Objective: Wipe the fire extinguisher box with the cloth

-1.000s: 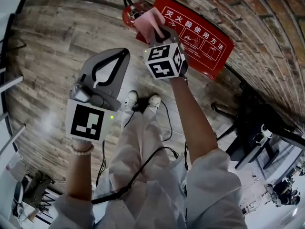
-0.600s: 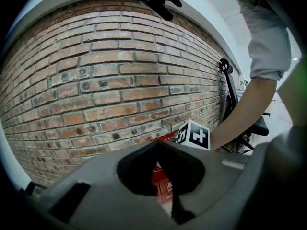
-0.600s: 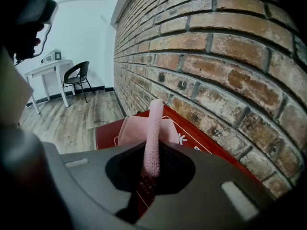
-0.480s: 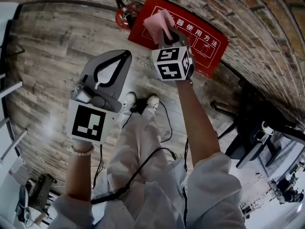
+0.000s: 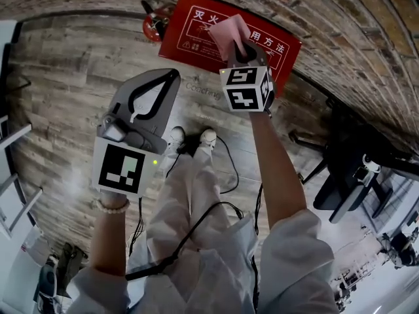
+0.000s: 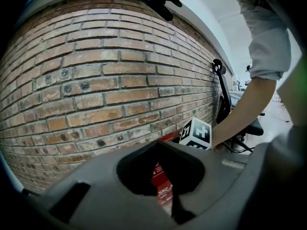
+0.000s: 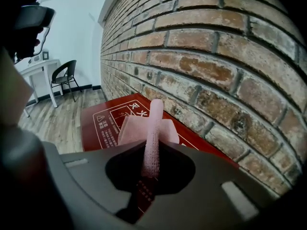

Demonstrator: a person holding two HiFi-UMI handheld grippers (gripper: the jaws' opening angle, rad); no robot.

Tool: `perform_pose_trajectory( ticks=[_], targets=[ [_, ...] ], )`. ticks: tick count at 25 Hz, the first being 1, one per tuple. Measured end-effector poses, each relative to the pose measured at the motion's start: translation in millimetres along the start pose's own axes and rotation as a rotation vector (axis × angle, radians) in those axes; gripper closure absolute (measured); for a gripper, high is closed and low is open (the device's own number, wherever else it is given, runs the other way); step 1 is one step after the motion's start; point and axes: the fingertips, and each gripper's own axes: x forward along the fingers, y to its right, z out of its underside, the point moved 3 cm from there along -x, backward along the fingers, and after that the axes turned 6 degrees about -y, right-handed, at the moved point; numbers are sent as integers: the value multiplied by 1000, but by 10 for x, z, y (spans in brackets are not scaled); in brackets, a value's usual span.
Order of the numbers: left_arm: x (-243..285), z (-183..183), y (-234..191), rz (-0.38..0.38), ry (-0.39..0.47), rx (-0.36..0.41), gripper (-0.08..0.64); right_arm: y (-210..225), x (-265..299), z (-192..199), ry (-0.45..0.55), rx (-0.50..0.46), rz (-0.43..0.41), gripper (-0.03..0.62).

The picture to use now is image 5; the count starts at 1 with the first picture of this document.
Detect light long-sleeved shirt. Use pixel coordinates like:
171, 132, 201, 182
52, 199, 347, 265
67, 209, 340, 314

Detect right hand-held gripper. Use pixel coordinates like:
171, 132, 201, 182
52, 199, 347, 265
219, 41, 279, 113

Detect person's right forearm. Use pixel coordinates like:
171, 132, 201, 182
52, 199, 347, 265
249, 111, 308, 232

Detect black cable bundle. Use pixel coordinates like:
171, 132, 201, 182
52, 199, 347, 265
128, 196, 145, 258

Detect white desk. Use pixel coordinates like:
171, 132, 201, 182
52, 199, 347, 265
359, 168, 419, 235

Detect pink cloth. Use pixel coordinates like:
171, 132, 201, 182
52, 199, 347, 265
208, 14, 251, 61

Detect white bead bracelet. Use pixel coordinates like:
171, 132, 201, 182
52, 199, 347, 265
96, 197, 131, 215

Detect white trousers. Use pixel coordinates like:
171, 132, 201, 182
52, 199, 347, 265
145, 147, 236, 251

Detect white metal frame rack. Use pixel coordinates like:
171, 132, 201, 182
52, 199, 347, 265
0, 114, 43, 241

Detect grey round appliance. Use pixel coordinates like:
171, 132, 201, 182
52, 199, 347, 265
36, 255, 59, 312

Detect small white camera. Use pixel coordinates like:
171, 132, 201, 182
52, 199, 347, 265
361, 154, 382, 173

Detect person's left forearm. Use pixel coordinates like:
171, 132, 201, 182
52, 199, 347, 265
88, 196, 132, 276

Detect red fire extinguisher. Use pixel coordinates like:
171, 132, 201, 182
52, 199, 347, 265
140, 0, 176, 44

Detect white table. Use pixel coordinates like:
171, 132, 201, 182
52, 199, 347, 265
0, 20, 24, 75

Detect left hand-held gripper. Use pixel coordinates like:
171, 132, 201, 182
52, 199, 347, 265
91, 69, 181, 198

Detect white shoe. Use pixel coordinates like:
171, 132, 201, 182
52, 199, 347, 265
166, 126, 186, 153
198, 128, 217, 150

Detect black tripod equipment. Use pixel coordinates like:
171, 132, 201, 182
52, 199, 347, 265
379, 227, 419, 270

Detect red fire extinguisher box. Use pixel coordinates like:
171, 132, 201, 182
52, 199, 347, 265
158, 0, 302, 91

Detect thin black cable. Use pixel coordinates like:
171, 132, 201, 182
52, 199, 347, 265
214, 135, 240, 195

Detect dark green bag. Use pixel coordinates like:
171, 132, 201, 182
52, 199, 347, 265
54, 243, 89, 294

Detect thick black cable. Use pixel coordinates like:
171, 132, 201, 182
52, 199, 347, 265
125, 201, 245, 281

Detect black office chair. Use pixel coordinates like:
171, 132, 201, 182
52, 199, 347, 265
289, 96, 413, 224

